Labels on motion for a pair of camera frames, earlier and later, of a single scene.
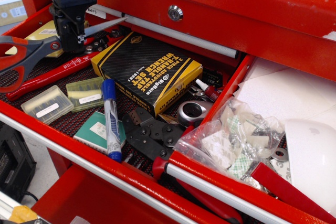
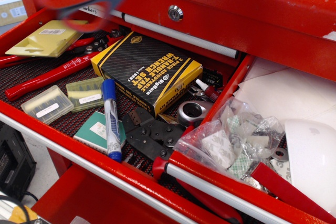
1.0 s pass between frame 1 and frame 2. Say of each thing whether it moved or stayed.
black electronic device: stayed
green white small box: stayed
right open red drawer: stayed
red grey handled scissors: moved
